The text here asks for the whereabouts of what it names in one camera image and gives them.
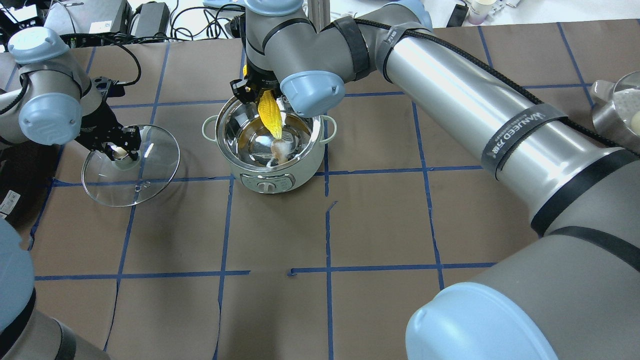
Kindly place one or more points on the aluminium frame post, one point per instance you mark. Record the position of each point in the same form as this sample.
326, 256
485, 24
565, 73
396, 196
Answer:
318, 10

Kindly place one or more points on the steel steamer pot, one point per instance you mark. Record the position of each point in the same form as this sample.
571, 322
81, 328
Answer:
616, 110

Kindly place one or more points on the black smartphone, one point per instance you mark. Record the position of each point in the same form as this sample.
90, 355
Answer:
457, 16

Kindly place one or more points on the black rice cooker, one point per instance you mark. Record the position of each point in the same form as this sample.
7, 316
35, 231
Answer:
27, 172

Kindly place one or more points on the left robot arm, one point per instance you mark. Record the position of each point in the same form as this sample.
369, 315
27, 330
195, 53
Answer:
57, 103

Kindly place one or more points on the yellow toy corn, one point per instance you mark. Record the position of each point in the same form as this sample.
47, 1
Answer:
270, 114

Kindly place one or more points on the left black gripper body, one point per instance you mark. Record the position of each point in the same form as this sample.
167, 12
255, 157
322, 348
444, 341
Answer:
102, 126

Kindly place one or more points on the white purple cup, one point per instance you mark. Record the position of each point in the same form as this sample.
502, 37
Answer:
478, 10

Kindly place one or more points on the glass pot lid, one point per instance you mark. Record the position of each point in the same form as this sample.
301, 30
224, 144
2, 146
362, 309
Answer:
125, 183

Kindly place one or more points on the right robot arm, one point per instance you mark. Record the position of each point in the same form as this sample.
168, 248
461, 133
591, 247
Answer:
571, 295

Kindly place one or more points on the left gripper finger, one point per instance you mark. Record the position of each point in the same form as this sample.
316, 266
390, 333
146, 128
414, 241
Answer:
134, 153
112, 154

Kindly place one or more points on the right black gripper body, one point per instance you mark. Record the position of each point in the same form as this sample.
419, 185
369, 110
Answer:
243, 90

